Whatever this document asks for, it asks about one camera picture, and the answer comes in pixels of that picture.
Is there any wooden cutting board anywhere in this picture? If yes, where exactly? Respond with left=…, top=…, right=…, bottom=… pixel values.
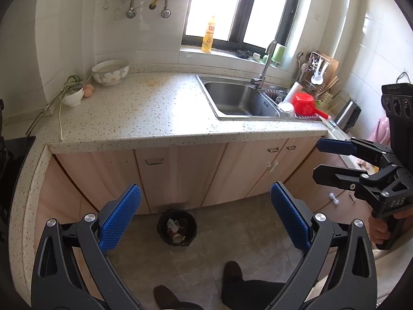
left=323, top=53, right=340, bottom=82

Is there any steel kettle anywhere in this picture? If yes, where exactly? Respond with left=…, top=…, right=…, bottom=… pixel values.
left=334, top=100, right=362, bottom=133

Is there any white plastic spoon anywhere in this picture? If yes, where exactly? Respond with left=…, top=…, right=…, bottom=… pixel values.
left=311, top=60, right=325, bottom=85

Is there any stainless steel sink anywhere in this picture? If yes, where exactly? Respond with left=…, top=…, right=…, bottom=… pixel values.
left=195, top=75, right=291, bottom=119

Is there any pink plastic object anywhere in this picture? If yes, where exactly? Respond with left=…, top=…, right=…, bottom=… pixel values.
left=368, top=118, right=391, bottom=143

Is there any utensil drying rack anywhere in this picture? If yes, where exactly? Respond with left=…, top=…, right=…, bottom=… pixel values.
left=295, top=51, right=340, bottom=104

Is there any person's right shoe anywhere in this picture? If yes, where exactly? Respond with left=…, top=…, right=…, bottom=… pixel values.
left=223, top=260, right=244, bottom=285

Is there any chrome faucet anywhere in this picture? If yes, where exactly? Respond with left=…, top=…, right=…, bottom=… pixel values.
left=251, top=40, right=278, bottom=90

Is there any green plastic cup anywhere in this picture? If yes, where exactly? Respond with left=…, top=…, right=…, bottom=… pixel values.
left=271, top=43, right=286, bottom=64

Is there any person's shoe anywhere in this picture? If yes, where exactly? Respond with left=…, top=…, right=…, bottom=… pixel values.
left=154, top=284, right=182, bottom=310
left=223, top=260, right=244, bottom=285

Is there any black trash bin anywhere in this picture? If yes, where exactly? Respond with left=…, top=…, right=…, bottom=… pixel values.
left=157, top=208, right=198, bottom=248

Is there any person's left shoe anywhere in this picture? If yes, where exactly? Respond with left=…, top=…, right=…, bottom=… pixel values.
left=154, top=284, right=182, bottom=310

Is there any dark framed window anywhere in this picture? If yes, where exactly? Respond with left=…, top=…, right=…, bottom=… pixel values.
left=181, top=0, right=306, bottom=48

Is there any red plastic ladle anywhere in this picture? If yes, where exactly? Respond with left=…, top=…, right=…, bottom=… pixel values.
left=292, top=92, right=331, bottom=121

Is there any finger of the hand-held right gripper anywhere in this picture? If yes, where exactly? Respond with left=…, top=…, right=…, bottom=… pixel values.
left=312, top=164, right=401, bottom=198
left=317, top=137, right=393, bottom=169

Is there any yellow dish soap bottle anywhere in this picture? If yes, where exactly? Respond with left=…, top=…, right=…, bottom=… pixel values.
left=201, top=15, right=216, bottom=53

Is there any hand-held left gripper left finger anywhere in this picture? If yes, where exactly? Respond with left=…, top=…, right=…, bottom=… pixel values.
left=30, top=183, right=144, bottom=310

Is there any wooden cabinet door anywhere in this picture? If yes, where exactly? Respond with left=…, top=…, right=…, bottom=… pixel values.
left=245, top=135, right=324, bottom=198
left=201, top=138, right=290, bottom=208
left=52, top=150, right=151, bottom=216
left=134, top=142, right=228, bottom=215

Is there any person's right forearm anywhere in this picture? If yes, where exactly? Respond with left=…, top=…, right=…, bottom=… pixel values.
left=371, top=229, right=413, bottom=306

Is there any grey floral bowl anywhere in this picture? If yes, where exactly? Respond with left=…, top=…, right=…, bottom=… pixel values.
left=92, top=59, right=130, bottom=87

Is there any person's right hand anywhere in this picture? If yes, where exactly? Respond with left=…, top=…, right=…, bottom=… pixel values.
left=368, top=210, right=413, bottom=249

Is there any small white bowl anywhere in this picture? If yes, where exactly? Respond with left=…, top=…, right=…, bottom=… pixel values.
left=61, top=82, right=85, bottom=107

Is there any black stove top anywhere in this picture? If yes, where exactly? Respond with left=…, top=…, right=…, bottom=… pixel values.
left=0, top=135, right=37, bottom=202

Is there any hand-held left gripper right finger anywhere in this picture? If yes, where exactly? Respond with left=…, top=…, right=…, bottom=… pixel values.
left=270, top=182, right=378, bottom=310

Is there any white cylinder bottle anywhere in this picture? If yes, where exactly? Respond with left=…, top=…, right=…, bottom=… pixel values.
left=283, top=82, right=303, bottom=104

